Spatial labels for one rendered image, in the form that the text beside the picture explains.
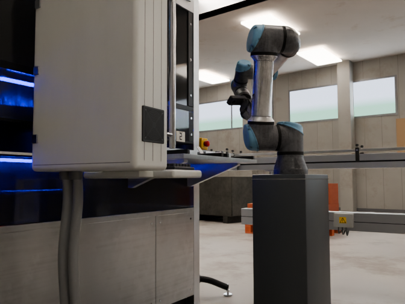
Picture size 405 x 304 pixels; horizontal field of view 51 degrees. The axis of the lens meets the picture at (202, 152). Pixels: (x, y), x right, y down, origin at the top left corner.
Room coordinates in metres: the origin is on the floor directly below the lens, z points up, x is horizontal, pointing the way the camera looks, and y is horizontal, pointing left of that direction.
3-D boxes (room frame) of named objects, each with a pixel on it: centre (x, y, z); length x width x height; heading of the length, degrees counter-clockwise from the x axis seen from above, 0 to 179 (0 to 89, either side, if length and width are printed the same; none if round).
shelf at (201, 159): (2.21, 0.09, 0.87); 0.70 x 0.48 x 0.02; 147
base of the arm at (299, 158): (1.87, -0.39, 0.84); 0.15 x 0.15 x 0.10
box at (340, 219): (2.80, -0.93, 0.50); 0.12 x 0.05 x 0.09; 57
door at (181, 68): (2.37, 0.18, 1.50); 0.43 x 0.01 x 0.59; 147
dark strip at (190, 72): (2.53, 0.07, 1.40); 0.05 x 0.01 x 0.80; 147
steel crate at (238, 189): (8.17, -0.43, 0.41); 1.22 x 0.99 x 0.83; 42
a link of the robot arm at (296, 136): (1.87, -0.38, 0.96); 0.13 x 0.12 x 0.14; 99
